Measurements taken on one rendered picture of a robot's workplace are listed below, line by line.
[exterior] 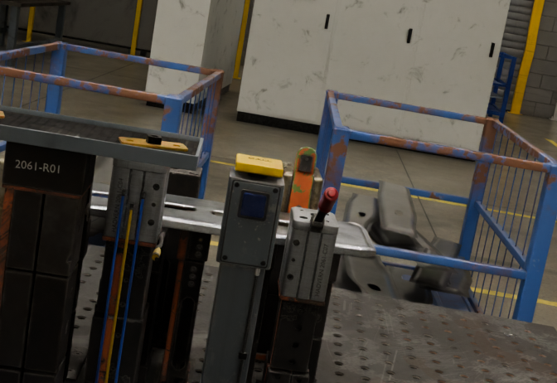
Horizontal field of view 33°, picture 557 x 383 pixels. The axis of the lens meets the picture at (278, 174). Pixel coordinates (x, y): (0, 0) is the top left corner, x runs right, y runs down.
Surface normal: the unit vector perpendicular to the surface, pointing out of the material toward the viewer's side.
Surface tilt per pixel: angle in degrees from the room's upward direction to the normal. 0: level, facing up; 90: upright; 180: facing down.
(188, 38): 90
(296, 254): 90
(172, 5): 90
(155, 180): 90
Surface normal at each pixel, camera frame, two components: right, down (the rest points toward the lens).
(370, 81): -0.04, 0.19
